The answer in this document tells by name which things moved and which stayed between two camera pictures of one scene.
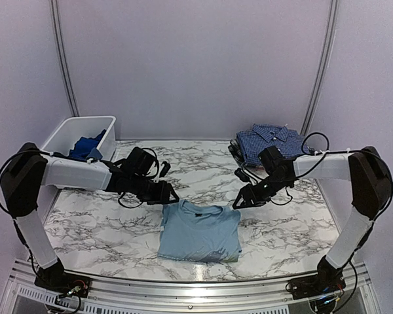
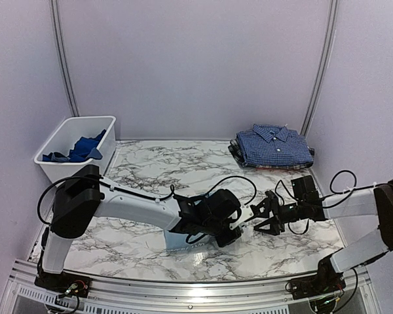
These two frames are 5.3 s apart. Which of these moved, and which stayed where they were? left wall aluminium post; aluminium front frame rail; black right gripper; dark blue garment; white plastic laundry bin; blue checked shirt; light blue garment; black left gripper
Moved: light blue garment; black left gripper; black right gripper
Stayed: left wall aluminium post; blue checked shirt; aluminium front frame rail; dark blue garment; white plastic laundry bin
